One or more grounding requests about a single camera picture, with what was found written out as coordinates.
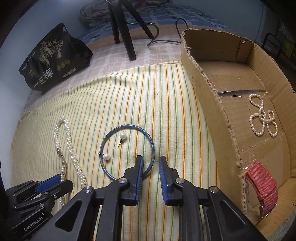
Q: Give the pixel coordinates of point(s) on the black metal frame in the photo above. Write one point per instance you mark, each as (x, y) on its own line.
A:
(268, 37)

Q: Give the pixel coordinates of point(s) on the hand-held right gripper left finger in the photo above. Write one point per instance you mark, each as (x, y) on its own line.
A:
(138, 183)

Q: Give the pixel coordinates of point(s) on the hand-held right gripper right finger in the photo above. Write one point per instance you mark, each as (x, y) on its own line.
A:
(164, 185)

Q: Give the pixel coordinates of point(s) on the folded floral quilt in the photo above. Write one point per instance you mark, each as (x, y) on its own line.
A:
(97, 11)

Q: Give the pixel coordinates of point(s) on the beige checked blanket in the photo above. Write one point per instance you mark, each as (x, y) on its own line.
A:
(150, 53)

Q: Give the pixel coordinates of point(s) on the black tripod legs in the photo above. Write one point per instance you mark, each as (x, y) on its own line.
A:
(126, 34)

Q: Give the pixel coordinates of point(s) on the cardboard box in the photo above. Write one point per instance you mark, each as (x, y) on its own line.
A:
(208, 99)

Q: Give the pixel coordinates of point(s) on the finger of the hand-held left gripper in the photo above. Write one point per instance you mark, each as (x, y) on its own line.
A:
(49, 182)
(65, 186)

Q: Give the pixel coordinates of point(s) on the black snack bag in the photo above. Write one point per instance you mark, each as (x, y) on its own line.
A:
(50, 62)

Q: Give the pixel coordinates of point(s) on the pearl stud earring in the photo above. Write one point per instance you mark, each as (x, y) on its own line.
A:
(122, 136)
(106, 157)

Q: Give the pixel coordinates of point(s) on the yellow striped cloth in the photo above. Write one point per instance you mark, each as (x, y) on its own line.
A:
(150, 97)

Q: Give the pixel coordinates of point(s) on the small pearl bead strand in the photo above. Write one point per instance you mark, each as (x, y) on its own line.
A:
(261, 114)

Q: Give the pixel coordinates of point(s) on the blue bangle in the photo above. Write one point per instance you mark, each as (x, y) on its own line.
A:
(152, 149)

